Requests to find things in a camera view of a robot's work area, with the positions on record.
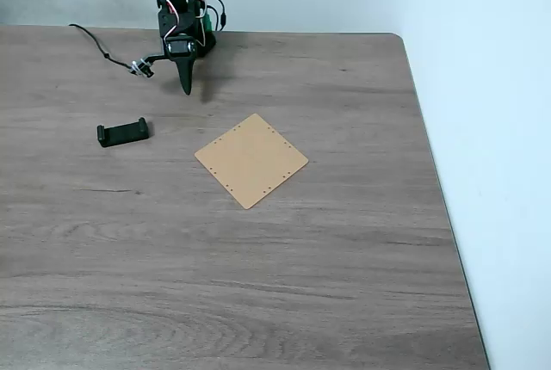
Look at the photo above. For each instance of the tan square board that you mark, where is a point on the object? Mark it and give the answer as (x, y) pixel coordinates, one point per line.
(251, 161)

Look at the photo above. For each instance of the green table clamp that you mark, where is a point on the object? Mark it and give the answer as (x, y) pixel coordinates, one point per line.
(207, 22)

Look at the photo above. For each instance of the black block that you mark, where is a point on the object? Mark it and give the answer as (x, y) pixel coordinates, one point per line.
(122, 132)

